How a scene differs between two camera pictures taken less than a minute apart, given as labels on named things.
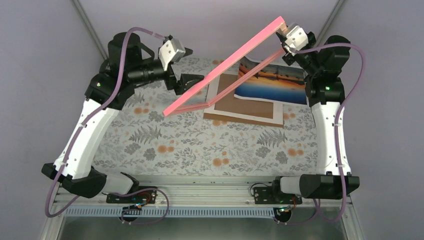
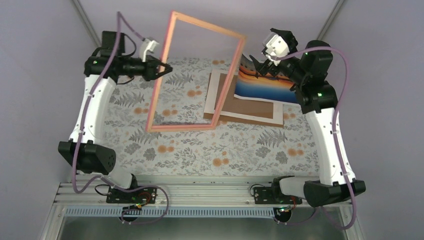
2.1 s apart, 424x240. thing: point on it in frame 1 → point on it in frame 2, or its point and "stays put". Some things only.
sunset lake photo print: x=273 y=83 stays put
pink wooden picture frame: x=277 y=21 → x=150 y=128
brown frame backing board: x=232 y=109 stays put
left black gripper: x=180 y=86 → x=151 y=68
